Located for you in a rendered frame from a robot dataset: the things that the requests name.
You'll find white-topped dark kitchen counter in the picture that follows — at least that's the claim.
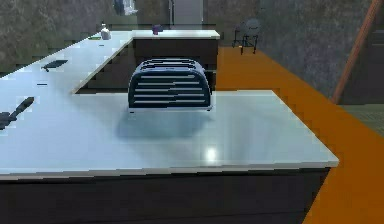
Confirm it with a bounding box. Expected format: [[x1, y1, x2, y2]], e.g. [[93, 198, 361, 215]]
[[0, 29, 340, 224]]

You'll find grey fridge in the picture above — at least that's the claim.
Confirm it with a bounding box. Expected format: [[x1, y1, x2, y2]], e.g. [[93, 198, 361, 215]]
[[168, 0, 204, 26]]

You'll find grey round-backed chair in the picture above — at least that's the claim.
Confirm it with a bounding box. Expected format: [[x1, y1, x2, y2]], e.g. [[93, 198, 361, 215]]
[[232, 18, 262, 56]]

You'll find dark blue ribbed toaster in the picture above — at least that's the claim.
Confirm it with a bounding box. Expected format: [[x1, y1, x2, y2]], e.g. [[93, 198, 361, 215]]
[[127, 57, 214, 113]]

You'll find orange door frame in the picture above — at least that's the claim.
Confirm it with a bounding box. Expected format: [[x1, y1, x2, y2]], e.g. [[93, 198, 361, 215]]
[[331, 0, 383, 105]]

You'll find white bottle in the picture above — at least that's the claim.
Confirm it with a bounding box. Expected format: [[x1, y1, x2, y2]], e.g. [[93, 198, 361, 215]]
[[100, 21, 112, 41]]

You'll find black flat utensil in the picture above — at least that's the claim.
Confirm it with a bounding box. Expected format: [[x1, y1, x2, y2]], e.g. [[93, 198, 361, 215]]
[[41, 59, 69, 73]]

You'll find black long-handled utensil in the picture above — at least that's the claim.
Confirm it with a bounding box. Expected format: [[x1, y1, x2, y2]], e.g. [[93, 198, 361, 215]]
[[0, 96, 36, 131]]

